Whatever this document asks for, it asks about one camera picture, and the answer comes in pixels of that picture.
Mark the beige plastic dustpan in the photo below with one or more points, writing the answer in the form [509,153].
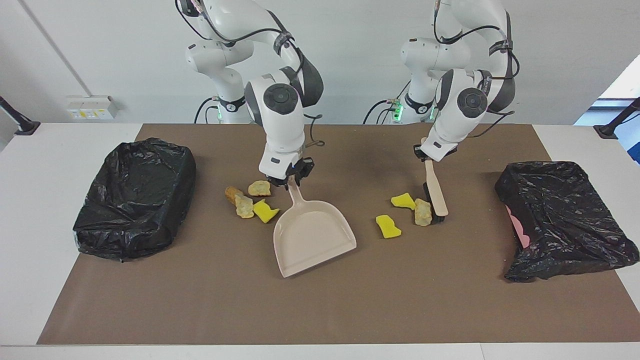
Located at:
[312,235]

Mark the white wall socket box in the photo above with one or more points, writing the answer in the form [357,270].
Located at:
[90,107]

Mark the black trash bag lined bin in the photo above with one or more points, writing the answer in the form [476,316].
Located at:
[135,200]

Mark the pink bin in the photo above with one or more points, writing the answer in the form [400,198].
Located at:
[520,232]

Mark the orange brown foam chunk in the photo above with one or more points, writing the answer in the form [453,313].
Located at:
[233,194]

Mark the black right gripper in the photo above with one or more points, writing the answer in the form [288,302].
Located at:
[300,167]

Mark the black trash bag over pink bin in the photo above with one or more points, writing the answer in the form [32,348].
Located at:
[565,215]

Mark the yellow sponge piece notched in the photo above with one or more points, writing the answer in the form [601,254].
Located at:
[265,211]

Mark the yellow sponge piece green backed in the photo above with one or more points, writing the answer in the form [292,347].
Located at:
[403,201]

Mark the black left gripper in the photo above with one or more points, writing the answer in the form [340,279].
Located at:
[419,152]

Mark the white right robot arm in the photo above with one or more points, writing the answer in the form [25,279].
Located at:
[280,125]

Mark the beige foam chunk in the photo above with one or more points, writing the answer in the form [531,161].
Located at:
[259,188]
[423,212]
[244,206]

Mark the black clamp mount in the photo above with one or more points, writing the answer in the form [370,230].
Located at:
[25,126]
[607,131]

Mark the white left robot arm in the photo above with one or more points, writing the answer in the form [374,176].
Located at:
[460,120]

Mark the white wall conduit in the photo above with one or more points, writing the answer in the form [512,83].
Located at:
[55,47]

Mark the brown table mat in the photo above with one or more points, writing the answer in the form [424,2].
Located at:
[320,300]

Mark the beige hand brush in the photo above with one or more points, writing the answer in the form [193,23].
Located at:
[435,190]

